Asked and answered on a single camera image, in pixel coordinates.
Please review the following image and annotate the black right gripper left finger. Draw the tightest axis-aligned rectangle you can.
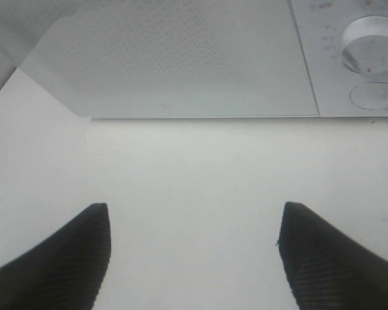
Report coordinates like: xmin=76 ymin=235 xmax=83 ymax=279
xmin=0 ymin=203 xmax=111 ymax=309

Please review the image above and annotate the white microwave knob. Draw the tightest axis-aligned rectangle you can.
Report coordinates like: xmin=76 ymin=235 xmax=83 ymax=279
xmin=340 ymin=15 xmax=388 ymax=75

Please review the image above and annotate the white microwave oven body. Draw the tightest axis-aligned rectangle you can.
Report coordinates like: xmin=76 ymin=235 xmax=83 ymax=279
xmin=289 ymin=1 xmax=388 ymax=118

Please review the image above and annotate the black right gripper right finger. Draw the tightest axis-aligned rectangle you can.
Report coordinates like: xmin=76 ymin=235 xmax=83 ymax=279
xmin=278 ymin=201 xmax=388 ymax=309

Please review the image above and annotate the white microwave door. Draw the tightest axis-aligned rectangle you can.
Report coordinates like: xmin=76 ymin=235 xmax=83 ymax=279
xmin=0 ymin=0 xmax=320 ymax=119

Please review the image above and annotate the round white door button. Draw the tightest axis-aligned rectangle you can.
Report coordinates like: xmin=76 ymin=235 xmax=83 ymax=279
xmin=349 ymin=82 xmax=388 ymax=110

